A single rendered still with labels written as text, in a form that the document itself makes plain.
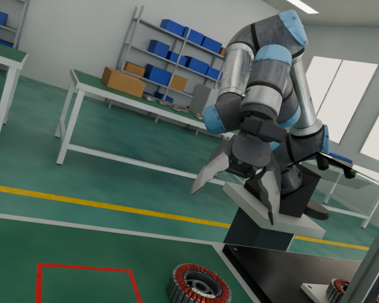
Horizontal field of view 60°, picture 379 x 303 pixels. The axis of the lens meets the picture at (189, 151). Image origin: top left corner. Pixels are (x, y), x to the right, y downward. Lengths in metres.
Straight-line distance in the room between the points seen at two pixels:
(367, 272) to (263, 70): 0.39
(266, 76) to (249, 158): 0.17
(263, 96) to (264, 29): 0.48
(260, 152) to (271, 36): 0.55
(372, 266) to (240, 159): 0.26
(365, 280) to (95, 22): 6.72
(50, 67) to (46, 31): 0.65
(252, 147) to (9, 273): 0.43
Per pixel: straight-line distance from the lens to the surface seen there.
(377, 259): 0.58
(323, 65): 8.02
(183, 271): 0.63
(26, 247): 0.63
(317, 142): 1.24
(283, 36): 1.07
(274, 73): 0.67
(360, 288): 0.59
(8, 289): 0.55
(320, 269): 0.98
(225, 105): 0.78
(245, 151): 0.58
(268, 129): 0.52
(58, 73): 7.02
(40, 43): 6.97
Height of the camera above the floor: 1.11
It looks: 12 degrees down
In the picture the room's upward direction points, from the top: 22 degrees clockwise
